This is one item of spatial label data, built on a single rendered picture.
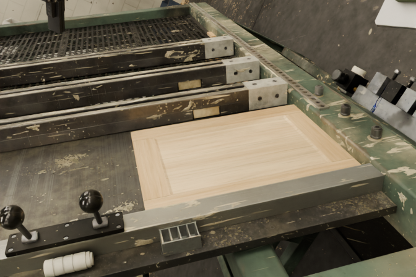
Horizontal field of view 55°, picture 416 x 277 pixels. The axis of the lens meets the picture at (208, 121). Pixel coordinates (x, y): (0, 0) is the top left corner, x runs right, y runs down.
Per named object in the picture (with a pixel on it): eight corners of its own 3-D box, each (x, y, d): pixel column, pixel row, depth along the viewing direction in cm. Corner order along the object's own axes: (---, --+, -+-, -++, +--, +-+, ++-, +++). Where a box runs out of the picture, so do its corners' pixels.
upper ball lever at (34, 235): (44, 248, 71) (20, 222, 59) (21, 253, 70) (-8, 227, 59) (43, 227, 72) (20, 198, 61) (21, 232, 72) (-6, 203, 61)
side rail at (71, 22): (190, 24, 249) (189, 6, 244) (2, 47, 227) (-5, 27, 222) (188, 21, 256) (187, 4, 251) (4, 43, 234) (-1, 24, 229)
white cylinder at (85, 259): (46, 282, 68) (94, 271, 69) (42, 269, 66) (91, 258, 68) (47, 269, 70) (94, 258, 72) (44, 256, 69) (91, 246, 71)
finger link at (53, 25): (61, 0, 78) (58, 2, 78) (62, 33, 83) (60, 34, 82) (49, -5, 79) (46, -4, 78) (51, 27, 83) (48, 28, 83)
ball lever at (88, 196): (113, 233, 73) (103, 204, 62) (91, 238, 72) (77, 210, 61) (111, 214, 75) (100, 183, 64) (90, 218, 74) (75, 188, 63)
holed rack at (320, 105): (329, 108, 109) (329, 106, 108) (319, 110, 108) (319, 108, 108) (194, 3, 252) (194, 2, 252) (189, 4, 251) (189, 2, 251)
